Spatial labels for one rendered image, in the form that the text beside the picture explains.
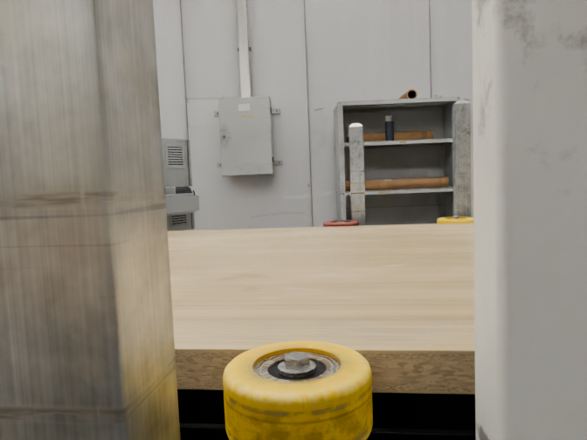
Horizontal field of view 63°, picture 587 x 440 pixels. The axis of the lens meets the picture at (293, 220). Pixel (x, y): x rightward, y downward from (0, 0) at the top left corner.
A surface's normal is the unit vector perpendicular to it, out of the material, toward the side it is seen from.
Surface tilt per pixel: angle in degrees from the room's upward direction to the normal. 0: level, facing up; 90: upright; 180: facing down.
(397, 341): 0
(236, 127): 90
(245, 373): 0
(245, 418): 90
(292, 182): 90
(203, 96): 90
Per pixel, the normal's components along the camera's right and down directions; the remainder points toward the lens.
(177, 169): 0.86, 0.01
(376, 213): -0.01, 0.08
